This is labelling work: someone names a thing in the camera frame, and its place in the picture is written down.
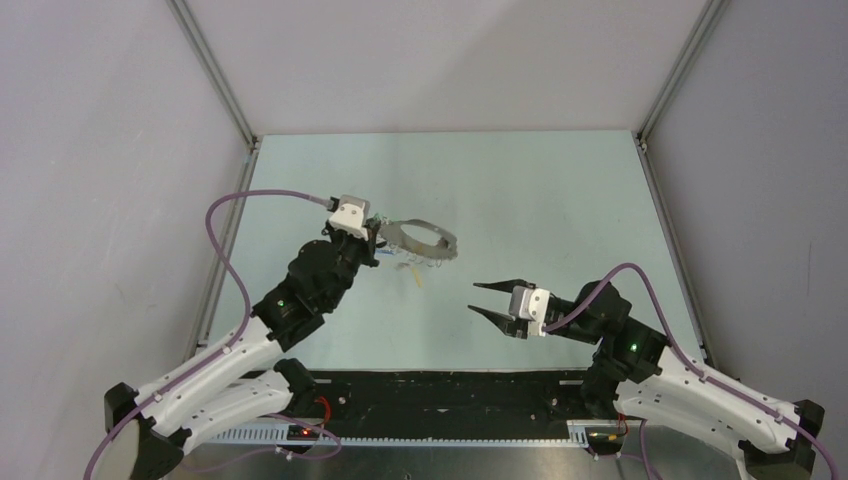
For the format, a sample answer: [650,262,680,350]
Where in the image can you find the grey toothed keyring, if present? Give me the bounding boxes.
[380,219,458,261]

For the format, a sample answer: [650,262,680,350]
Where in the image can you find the aluminium frame post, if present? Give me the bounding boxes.
[635,0,730,152]
[165,0,257,152]

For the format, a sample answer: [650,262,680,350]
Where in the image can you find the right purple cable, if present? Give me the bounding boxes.
[543,262,843,480]

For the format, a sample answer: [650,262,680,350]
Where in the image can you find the brass key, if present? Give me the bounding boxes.
[409,266,423,288]

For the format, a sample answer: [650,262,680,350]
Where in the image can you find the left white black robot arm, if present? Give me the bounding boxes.
[84,218,381,479]

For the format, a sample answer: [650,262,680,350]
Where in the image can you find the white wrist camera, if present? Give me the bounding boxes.
[328,195,370,241]
[508,286,551,337]

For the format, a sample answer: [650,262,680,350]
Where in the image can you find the purple cable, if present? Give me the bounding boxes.
[543,262,843,480]
[82,190,346,480]

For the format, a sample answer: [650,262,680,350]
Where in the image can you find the left aluminium frame post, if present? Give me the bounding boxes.
[165,0,257,152]

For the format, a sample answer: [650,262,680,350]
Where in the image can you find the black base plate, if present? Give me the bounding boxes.
[234,369,620,443]

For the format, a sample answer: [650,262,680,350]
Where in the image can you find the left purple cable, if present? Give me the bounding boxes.
[82,190,346,480]

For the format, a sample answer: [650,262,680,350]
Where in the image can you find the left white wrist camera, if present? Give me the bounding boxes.
[328,195,370,241]

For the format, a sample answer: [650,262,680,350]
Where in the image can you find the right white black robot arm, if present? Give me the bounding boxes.
[476,279,824,479]

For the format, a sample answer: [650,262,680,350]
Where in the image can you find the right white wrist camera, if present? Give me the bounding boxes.
[508,286,551,337]

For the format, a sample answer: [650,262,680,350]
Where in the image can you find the right aluminium frame post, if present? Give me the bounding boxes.
[635,0,730,152]

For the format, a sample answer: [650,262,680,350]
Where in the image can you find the grey slotted cable duct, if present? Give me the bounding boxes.
[204,422,589,448]

